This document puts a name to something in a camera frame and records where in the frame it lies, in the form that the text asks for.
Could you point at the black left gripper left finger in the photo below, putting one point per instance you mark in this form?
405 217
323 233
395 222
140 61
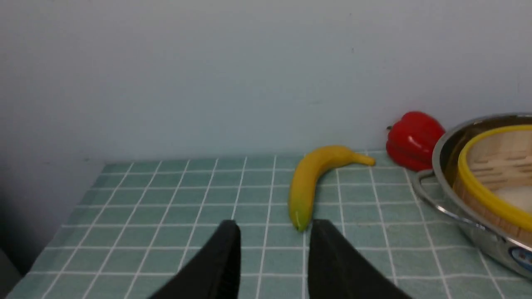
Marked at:
213 273

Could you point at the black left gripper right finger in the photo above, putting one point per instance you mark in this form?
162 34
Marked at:
336 270

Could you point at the bamboo steamer basket yellow rim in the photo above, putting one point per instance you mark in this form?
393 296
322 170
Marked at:
497 159

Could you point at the stainless steel pot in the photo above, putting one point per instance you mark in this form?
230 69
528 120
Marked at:
435 187

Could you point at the green checkered tablecloth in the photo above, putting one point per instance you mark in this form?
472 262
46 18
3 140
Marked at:
141 222

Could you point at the yellow banana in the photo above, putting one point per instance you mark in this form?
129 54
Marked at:
307 174

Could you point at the red bell pepper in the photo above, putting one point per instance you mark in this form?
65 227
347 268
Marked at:
412 139

